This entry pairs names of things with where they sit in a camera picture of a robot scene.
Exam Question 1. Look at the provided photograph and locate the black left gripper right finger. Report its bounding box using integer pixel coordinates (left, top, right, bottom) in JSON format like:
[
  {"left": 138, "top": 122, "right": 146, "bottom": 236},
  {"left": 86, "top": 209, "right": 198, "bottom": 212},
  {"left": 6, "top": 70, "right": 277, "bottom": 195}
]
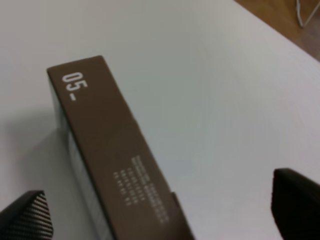
[{"left": 271, "top": 168, "right": 320, "bottom": 240}]

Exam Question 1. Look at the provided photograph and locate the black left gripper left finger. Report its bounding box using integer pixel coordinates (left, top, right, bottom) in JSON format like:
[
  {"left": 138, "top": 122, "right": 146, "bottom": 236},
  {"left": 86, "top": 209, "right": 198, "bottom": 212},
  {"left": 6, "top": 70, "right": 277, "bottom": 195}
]
[{"left": 0, "top": 190, "right": 54, "bottom": 240}]

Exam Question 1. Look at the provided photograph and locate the long brown carton box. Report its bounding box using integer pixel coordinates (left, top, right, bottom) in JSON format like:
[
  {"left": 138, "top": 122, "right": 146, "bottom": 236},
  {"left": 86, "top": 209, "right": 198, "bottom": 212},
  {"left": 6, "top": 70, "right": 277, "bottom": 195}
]
[{"left": 47, "top": 55, "right": 194, "bottom": 240}]

